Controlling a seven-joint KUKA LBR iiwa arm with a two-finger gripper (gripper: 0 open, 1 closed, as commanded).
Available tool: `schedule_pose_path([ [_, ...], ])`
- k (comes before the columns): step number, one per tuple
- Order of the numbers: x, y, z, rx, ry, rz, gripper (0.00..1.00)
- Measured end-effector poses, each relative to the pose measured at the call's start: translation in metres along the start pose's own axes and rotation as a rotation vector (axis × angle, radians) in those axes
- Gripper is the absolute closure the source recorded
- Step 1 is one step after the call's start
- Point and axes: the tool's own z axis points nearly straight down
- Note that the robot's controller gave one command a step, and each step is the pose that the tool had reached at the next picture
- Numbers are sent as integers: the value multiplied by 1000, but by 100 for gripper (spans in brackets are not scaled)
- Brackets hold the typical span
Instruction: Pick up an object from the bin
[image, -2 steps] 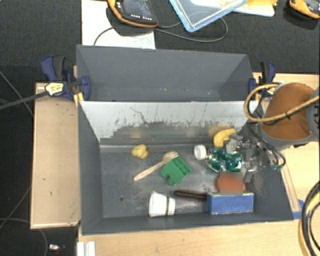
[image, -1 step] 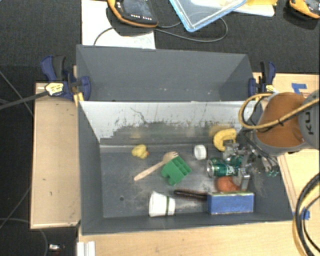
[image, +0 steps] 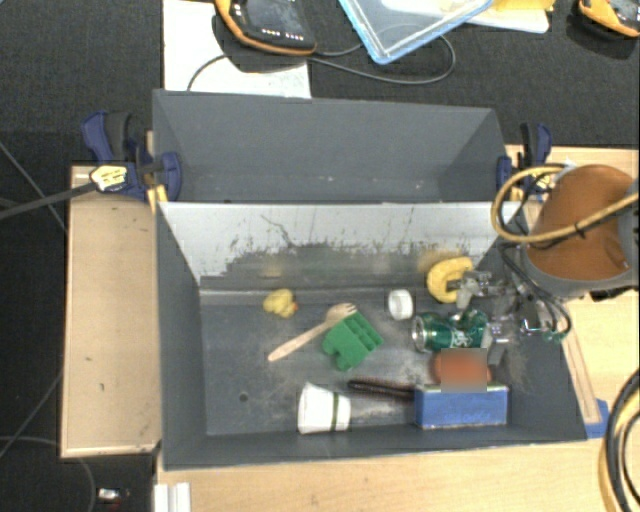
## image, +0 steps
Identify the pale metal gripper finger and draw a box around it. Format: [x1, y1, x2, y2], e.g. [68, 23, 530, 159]
[446, 271, 502, 309]
[449, 312, 510, 367]

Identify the orange round thing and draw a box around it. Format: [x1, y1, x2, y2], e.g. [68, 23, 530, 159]
[431, 348, 494, 394]

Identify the crushed green can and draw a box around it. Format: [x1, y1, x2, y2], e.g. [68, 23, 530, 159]
[410, 309, 495, 354]

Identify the white bottle cap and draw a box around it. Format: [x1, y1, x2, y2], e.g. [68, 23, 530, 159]
[387, 289, 416, 322]

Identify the blue box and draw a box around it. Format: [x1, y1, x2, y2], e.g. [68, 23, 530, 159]
[413, 381, 511, 431]

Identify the dark brown ribbed rod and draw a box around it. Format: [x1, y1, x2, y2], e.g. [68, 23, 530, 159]
[346, 379, 417, 400]

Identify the green toy block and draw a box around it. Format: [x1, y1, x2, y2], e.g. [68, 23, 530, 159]
[320, 311, 385, 373]

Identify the grey metal bin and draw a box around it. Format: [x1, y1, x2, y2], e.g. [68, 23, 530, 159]
[151, 88, 589, 469]

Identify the wooden spork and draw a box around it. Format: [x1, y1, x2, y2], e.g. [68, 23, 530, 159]
[266, 302, 358, 363]

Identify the yellow rubber duck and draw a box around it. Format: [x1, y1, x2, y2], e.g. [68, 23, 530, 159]
[262, 288, 300, 320]

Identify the pale wood board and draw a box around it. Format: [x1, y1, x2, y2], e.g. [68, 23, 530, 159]
[59, 163, 164, 459]

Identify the yellow foam ring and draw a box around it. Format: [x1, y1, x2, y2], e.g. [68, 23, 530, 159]
[425, 255, 476, 305]

